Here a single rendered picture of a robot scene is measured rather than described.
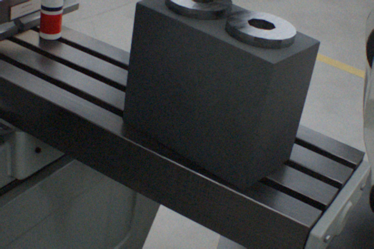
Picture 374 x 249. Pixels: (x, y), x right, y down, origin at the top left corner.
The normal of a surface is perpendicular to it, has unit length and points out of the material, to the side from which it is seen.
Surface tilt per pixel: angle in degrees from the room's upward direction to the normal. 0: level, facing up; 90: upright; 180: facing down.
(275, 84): 90
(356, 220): 0
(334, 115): 0
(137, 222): 90
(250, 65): 90
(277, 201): 0
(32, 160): 90
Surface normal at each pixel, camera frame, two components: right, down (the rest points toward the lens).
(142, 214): 0.84, 0.38
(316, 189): 0.15, -0.84
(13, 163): -0.53, 0.37
